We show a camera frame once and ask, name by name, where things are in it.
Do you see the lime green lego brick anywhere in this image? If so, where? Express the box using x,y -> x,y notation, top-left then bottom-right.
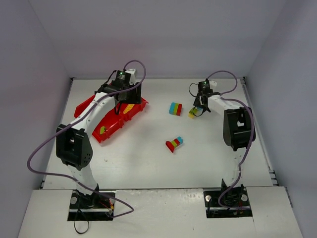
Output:
189,107 -> 200,117

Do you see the green curved lego piece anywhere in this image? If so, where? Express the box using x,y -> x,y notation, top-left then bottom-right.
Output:
100,126 -> 106,135

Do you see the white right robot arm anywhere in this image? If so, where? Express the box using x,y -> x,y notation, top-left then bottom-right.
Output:
194,79 -> 256,196

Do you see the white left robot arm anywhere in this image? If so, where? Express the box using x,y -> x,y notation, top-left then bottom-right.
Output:
56,68 -> 142,196

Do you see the cyan green red brick stack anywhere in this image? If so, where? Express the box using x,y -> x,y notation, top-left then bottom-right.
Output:
169,102 -> 183,116

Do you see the red divided plastic bin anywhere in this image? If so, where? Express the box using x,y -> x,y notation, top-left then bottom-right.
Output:
71,95 -> 148,143

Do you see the red green cyan brick tower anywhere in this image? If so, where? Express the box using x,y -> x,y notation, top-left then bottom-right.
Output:
165,136 -> 183,153

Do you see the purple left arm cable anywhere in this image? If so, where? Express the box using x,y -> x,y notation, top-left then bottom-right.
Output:
26,60 -> 147,220

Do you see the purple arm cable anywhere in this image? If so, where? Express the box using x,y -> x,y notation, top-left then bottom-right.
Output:
207,70 -> 255,209
26,60 -> 147,220

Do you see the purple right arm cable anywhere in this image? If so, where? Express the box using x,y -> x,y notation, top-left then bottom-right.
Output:
207,70 -> 255,209

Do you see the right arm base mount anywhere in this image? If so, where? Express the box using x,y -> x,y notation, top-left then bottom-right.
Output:
203,189 -> 253,219

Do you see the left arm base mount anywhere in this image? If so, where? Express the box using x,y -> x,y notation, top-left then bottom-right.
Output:
67,190 -> 115,221

